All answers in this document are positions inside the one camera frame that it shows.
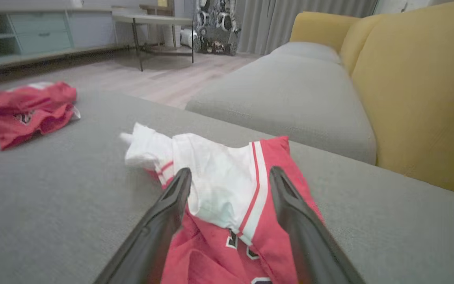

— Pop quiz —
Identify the small white appliance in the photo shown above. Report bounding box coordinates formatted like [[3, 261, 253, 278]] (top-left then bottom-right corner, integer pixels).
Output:
[[180, 28, 198, 48]]

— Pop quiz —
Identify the yellow sofa backrest cushion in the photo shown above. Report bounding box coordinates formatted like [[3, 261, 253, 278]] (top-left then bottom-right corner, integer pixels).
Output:
[[339, 15, 399, 75], [351, 0, 454, 200]]

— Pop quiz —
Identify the large grey sofa chaise cushion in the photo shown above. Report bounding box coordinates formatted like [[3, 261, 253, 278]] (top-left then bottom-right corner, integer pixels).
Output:
[[0, 89, 454, 284]]

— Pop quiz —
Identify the yellow sofa armrest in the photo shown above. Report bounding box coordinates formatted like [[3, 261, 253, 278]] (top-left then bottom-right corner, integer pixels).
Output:
[[290, 11, 360, 54]]

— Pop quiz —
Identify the small grey sofa seat cushion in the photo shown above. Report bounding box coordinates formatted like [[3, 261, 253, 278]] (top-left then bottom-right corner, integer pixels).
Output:
[[270, 41, 344, 66]]

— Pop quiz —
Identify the pale green tv cabinet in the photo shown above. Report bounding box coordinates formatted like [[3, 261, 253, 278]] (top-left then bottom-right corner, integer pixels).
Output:
[[0, 6, 133, 74]]

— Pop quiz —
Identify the crumpled red garment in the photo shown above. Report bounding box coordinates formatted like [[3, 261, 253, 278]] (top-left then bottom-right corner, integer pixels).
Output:
[[0, 81, 81, 151]]

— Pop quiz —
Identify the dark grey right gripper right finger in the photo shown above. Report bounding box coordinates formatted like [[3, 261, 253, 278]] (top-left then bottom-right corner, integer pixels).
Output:
[[269, 166, 365, 284]]

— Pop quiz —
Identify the grey pleated curtain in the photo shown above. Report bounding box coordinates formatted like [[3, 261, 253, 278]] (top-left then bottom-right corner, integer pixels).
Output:
[[236, 0, 380, 56]]

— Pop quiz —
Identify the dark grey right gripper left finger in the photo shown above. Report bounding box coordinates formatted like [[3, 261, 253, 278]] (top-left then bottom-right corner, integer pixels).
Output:
[[93, 168, 192, 284]]

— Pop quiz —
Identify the grey side table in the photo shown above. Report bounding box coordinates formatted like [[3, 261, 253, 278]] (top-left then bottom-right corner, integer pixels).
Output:
[[112, 15, 195, 73]]

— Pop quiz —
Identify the white robot with santa hat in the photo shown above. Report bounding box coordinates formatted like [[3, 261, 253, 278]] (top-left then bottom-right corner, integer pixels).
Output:
[[195, 0, 217, 30]]

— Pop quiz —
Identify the wooden side table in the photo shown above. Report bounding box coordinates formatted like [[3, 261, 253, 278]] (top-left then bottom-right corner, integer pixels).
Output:
[[139, 4, 175, 45]]

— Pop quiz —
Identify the red white basketball jersey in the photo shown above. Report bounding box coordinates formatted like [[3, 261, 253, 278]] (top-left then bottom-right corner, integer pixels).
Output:
[[119, 122, 326, 284]]

